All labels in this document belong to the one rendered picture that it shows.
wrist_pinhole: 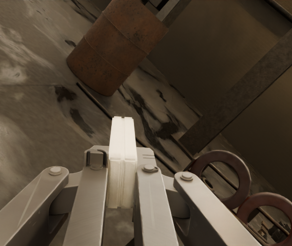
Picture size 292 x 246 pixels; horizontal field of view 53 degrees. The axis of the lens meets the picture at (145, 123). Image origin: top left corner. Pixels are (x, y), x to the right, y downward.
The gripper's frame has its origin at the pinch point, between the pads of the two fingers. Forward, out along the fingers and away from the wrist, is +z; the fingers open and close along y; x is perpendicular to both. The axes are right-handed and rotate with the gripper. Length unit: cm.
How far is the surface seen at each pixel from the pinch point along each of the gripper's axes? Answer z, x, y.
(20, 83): 176, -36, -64
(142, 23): 253, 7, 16
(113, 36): 255, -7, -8
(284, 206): 51, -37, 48
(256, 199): 55, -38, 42
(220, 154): 63, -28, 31
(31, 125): 141, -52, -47
